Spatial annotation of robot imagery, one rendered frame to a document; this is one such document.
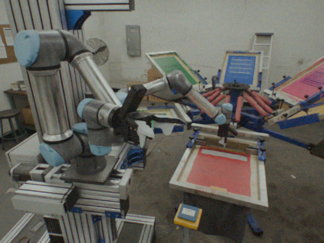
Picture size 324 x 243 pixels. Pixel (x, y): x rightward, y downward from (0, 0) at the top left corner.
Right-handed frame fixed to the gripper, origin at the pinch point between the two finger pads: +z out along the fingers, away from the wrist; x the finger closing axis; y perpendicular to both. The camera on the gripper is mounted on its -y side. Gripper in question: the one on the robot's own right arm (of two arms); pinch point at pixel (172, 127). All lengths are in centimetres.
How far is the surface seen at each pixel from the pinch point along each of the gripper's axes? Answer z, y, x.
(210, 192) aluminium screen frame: -8, 60, -68
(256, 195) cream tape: 15, 61, -85
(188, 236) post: -11, 81, -50
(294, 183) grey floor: 38, 133, -268
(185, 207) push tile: -16, 64, -51
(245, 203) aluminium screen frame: 11, 61, -73
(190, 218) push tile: -10, 65, -46
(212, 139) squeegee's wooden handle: -30, 47, -121
